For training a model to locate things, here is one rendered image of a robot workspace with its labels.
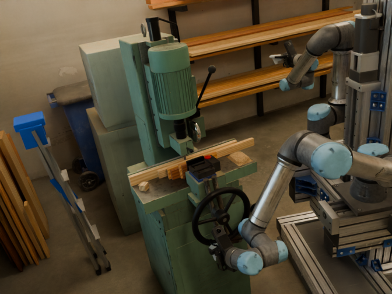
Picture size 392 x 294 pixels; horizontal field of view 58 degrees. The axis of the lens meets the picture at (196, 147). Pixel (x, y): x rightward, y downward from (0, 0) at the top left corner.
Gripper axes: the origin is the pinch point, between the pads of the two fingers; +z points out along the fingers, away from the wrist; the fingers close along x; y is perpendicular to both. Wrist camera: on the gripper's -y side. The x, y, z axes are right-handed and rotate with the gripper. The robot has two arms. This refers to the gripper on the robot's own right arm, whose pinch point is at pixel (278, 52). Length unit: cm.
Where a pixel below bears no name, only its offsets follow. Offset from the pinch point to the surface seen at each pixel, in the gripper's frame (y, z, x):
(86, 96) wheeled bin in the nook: 14, 113, -123
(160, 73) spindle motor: -31, -56, -93
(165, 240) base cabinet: 43, -68, -117
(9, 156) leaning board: 21, 62, -189
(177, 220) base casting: 35, -68, -109
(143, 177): 16, -51, -115
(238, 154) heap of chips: 22, -58, -67
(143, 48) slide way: -38, -34, -92
